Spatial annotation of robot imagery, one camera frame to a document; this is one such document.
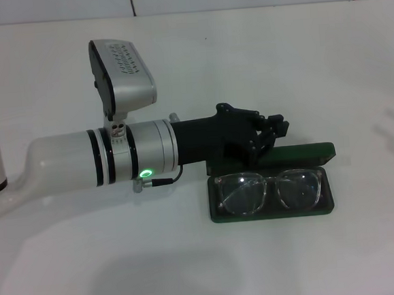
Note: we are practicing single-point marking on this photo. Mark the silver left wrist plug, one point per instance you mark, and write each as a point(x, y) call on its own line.
point(142, 185)

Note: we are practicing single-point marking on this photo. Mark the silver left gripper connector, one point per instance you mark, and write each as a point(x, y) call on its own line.
point(173, 117)

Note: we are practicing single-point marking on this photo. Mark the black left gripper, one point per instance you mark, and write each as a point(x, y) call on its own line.
point(203, 140)

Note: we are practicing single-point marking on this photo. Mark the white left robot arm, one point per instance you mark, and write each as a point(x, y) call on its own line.
point(65, 161)

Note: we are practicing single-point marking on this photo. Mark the clear white glasses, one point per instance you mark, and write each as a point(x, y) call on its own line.
point(241, 193)

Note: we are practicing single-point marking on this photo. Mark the green glasses case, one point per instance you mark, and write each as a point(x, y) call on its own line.
point(274, 216)

